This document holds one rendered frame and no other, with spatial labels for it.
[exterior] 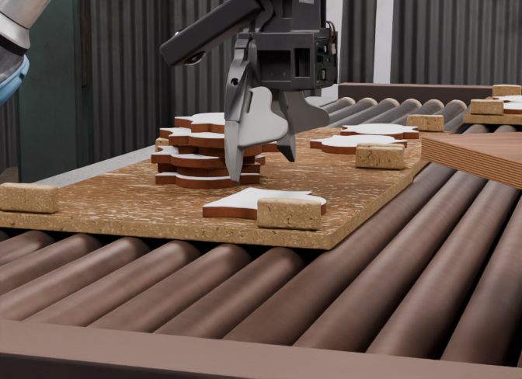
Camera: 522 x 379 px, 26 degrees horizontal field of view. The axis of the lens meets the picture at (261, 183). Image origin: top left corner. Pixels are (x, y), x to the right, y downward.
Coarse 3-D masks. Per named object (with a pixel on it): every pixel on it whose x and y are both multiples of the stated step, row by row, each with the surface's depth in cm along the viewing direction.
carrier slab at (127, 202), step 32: (64, 192) 123; (96, 192) 123; (128, 192) 123; (160, 192) 123; (192, 192) 123; (224, 192) 123; (320, 192) 123; (352, 192) 123; (384, 192) 123; (0, 224) 111; (32, 224) 110; (64, 224) 109; (96, 224) 108; (128, 224) 107; (160, 224) 106; (192, 224) 105; (224, 224) 105; (256, 224) 105; (352, 224) 109
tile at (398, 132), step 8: (344, 128) 177; (352, 128) 173; (360, 128) 173; (368, 128) 173; (376, 128) 173; (384, 128) 173; (392, 128) 173; (400, 128) 173; (408, 128) 173; (416, 128) 176; (392, 136) 167; (400, 136) 168; (408, 136) 170; (416, 136) 169
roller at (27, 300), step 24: (384, 120) 216; (120, 240) 106; (144, 240) 108; (168, 240) 112; (72, 264) 96; (96, 264) 98; (120, 264) 101; (24, 288) 88; (48, 288) 89; (72, 288) 92; (0, 312) 83; (24, 312) 85
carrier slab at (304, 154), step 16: (320, 128) 183; (336, 128) 183; (304, 144) 163; (416, 144) 163; (272, 160) 147; (304, 160) 147; (320, 160) 147; (336, 160) 147; (352, 160) 147; (416, 160) 147
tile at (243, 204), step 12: (240, 192) 116; (252, 192) 116; (264, 192) 116; (276, 192) 116; (288, 192) 116; (300, 192) 116; (216, 204) 109; (228, 204) 109; (240, 204) 109; (252, 204) 109; (324, 204) 110; (204, 216) 108; (216, 216) 108; (228, 216) 108; (240, 216) 108; (252, 216) 107
